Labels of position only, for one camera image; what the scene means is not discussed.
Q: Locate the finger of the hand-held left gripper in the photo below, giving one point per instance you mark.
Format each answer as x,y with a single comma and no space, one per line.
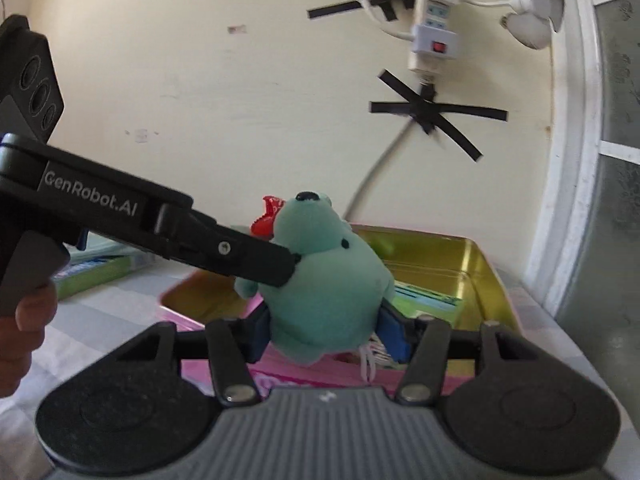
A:
240,255

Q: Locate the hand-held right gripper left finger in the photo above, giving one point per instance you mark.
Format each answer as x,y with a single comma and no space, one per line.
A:
257,332

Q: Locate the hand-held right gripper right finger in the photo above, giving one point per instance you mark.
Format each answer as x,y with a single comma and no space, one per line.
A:
392,332

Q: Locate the teal plush toy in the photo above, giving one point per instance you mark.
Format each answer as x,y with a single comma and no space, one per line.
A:
325,290

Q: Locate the pink biscuit tin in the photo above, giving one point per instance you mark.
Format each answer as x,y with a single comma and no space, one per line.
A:
440,260

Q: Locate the green box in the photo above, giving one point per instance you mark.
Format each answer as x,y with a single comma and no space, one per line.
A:
100,275

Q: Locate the person's left hand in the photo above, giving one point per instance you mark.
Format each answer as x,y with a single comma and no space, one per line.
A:
22,340

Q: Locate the striped bed sheet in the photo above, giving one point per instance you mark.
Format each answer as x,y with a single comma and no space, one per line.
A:
100,330

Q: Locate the white power strip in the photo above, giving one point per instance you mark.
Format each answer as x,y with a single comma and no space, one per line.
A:
432,20

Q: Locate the small white fan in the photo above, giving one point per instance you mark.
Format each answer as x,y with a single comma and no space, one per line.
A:
530,25

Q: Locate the clear square wall sticker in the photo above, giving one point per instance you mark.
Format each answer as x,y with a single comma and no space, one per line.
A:
142,135

